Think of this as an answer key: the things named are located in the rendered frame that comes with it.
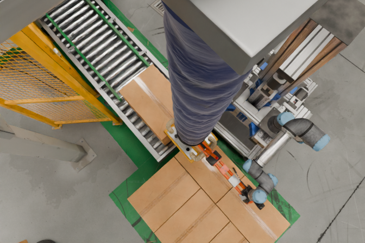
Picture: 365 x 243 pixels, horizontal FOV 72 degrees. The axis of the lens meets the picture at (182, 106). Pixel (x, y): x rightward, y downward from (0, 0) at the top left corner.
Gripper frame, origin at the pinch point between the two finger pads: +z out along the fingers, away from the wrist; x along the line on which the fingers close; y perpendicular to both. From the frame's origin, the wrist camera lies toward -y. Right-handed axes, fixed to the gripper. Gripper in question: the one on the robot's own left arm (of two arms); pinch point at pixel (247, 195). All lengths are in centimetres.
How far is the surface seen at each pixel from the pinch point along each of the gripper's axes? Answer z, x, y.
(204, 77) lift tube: -139, 11, 53
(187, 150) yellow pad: 8, 12, 53
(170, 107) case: 24, -3, 92
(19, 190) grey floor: 120, 182, 151
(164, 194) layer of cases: 65, 51, 38
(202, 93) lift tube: -128, 10, 53
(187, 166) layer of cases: 65, 17, 44
